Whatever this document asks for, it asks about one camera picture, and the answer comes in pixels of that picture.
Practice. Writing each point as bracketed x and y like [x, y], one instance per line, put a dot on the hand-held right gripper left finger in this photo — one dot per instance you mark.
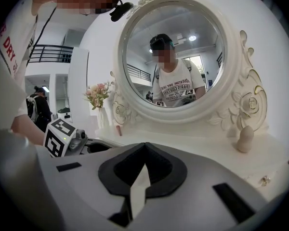
[110, 174]

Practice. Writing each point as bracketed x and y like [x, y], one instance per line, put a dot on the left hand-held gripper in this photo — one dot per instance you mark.
[59, 136]

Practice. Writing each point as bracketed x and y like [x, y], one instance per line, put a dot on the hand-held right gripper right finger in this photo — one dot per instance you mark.
[173, 174]

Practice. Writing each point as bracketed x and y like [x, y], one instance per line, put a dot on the beige egg-shaped small container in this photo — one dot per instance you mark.
[245, 138]

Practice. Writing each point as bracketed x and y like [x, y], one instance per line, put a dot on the person's left forearm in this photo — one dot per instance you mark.
[26, 129]

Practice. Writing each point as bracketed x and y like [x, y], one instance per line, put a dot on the white vase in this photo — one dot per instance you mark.
[103, 118]

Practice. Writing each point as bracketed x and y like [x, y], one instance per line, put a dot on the pink flower bouquet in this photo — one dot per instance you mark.
[97, 94]

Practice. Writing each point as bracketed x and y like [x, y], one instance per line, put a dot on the crystal drawer knob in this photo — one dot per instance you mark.
[265, 180]

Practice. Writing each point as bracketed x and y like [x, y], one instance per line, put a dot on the black metal railing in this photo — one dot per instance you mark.
[50, 54]

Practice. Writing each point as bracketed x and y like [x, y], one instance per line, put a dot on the white oval ornate mirror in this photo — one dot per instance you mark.
[231, 64]

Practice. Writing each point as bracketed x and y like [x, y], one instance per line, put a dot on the white vanity dresser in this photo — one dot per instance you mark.
[262, 32]

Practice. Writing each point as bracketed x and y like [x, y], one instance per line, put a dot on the black head-worn camera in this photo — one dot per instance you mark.
[120, 9]

